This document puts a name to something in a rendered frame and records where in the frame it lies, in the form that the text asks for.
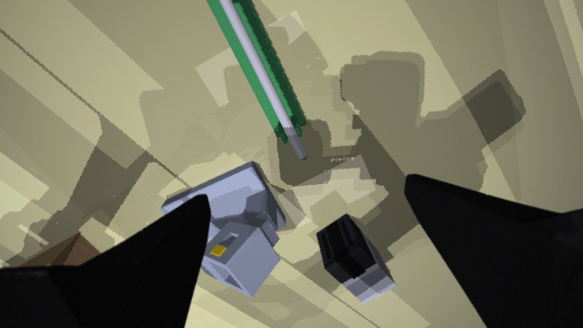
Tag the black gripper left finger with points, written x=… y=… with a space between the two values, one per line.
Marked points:
x=146 y=281

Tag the grey metal pin with red cap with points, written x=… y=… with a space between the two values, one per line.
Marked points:
x=252 y=54

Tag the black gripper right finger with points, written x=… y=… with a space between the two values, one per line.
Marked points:
x=520 y=266

